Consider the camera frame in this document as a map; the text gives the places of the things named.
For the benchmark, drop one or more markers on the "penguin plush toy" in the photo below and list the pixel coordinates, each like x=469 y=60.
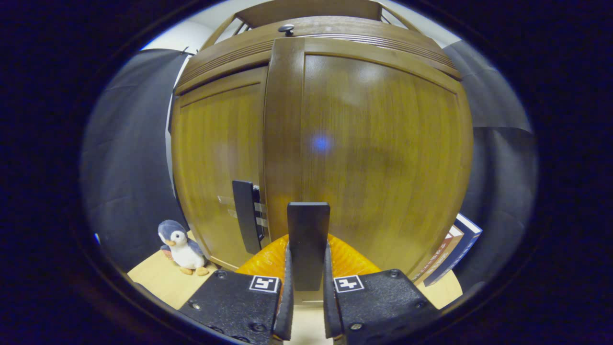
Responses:
x=184 y=249

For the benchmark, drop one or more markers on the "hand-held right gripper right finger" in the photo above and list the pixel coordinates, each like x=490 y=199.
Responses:
x=331 y=306

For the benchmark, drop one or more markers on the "wooden cabinet drawer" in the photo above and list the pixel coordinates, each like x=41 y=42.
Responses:
x=249 y=40

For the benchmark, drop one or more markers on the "dark blue book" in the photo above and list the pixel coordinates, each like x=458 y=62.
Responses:
x=459 y=244

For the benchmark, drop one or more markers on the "wooden shoe cabinet door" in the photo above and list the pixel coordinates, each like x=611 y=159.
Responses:
x=210 y=143
x=383 y=143

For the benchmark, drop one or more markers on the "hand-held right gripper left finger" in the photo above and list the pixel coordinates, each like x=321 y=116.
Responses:
x=285 y=306

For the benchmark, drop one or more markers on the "red book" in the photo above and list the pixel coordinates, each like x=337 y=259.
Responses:
x=440 y=254

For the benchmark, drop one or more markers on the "wooden double-door shoe cabinet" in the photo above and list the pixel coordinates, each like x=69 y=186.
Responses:
x=311 y=8

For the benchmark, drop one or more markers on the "black backdrop cloth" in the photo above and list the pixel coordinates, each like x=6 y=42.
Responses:
x=124 y=167

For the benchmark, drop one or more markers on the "black round drawer knob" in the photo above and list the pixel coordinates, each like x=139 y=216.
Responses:
x=286 y=28

